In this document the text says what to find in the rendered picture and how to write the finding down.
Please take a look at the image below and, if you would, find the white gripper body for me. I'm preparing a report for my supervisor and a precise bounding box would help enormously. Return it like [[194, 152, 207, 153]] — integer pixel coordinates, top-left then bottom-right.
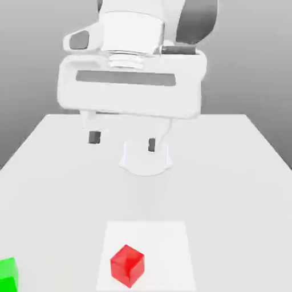
[[56, 50, 208, 120]]

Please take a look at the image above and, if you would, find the small red cube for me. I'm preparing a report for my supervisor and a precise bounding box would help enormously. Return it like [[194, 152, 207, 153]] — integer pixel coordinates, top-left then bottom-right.
[[109, 244, 146, 289]]

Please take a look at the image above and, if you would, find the small green cube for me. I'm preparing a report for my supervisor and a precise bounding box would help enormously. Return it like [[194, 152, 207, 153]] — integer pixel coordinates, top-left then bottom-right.
[[0, 257, 19, 292]]

